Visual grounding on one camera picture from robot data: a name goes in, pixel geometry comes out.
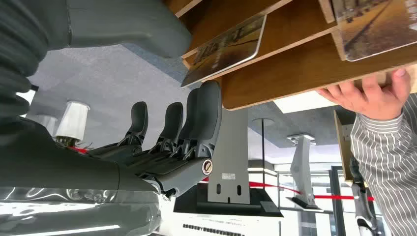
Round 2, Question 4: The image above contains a printed card with white edge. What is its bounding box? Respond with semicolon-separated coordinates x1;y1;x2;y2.
331;0;417;62
180;13;268;89

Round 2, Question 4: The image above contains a brown wooden cabinet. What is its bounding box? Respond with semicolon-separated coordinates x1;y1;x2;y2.
333;110;357;182

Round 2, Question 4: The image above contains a small white plant pot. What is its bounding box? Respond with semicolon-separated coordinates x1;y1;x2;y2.
35;114;59;136

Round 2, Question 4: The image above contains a large white plant pot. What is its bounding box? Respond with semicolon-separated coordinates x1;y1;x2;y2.
54;100;90;148

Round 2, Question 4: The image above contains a slim grey table leg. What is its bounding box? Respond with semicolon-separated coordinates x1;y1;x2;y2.
286;133;322;210

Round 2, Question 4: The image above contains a red barrier belt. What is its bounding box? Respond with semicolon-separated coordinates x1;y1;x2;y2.
201;177;375;202

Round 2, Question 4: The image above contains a black and grey machine part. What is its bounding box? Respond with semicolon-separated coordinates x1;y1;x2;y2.
350;156;381;236

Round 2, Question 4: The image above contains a grey metal table leg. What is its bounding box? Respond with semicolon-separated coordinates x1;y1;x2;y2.
207;107;251;205

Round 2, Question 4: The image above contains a white board with black print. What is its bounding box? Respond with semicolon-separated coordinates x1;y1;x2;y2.
159;213;285;236

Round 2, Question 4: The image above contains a black barrier post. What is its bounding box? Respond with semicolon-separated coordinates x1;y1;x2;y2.
251;118;276;190

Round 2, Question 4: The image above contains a black table base plate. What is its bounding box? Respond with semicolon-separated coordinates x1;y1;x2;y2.
173;183;284;218

